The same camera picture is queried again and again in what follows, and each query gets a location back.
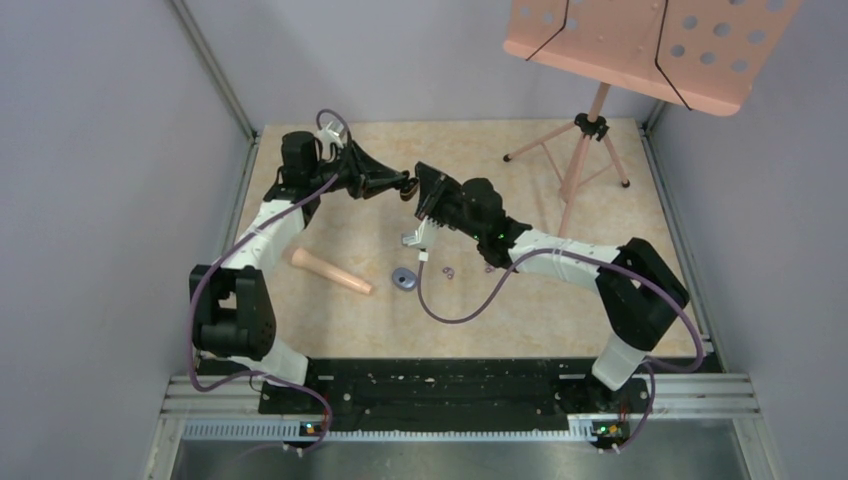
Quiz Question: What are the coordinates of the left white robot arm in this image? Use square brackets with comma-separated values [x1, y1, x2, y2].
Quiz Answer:
[189, 131, 418, 414]

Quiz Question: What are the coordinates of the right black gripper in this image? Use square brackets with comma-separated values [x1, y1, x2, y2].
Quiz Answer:
[416, 161, 486, 242]

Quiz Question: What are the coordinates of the grey earbud charging case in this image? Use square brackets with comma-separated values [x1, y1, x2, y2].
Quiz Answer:
[391, 267, 419, 291]

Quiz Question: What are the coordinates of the pink tapered wooden leg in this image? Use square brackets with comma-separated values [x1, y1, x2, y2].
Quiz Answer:
[291, 248, 373, 295]

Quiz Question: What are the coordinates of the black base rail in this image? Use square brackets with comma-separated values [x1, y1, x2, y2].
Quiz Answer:
[258, 358, 649, 433]

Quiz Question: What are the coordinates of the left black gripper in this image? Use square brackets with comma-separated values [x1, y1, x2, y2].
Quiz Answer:
[308, 139, 402, 199]

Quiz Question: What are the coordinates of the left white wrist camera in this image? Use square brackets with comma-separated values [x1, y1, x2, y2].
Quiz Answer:
[316, 124, 348, 149]

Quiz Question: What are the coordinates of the pink music stand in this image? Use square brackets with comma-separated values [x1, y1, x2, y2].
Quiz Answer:
[502, 0, 804, 238]

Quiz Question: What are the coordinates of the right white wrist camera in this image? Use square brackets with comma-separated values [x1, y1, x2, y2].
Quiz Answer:
[401, 219, 440, 262]

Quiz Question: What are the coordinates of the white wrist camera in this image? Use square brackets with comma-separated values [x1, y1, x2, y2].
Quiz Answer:
[316, 124, 348, 149]
[401, 219, 440, 262]

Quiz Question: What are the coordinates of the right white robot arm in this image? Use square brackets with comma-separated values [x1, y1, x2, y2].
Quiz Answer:
[403, 162, 690, 412]

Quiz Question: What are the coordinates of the black earbud charging case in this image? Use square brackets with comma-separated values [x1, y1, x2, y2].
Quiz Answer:
[398, 177, 420, 202]

